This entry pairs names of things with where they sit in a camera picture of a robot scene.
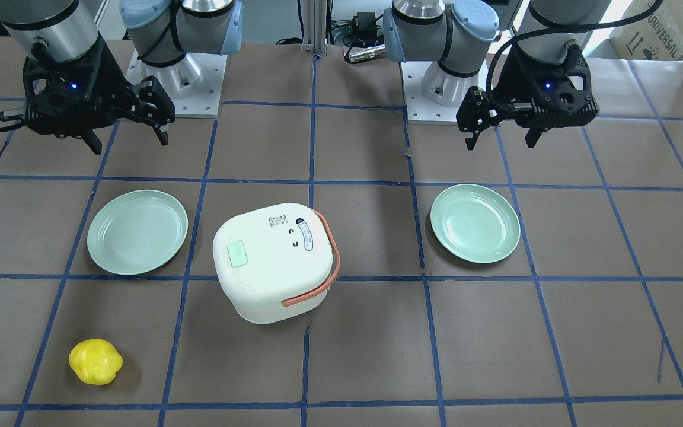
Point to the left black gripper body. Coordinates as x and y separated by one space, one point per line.
508 84

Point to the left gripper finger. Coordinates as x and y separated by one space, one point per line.
471 139
533 136

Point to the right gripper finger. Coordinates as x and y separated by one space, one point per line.
92 141
160 130

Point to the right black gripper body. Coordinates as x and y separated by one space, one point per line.
112 85

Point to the white rice cooker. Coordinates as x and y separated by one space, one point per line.
276 262

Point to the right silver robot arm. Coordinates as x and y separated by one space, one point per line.
163 33

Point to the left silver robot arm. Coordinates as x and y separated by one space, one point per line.
458 35

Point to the green plate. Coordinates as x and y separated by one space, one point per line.
137 232
475 223

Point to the cardboard box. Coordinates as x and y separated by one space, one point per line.
657 37

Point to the yellow toy pepper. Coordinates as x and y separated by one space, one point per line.
95 361

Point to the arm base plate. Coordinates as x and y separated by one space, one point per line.
424 101
193 89

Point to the aluminium frame post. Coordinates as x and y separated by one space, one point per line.
315 17

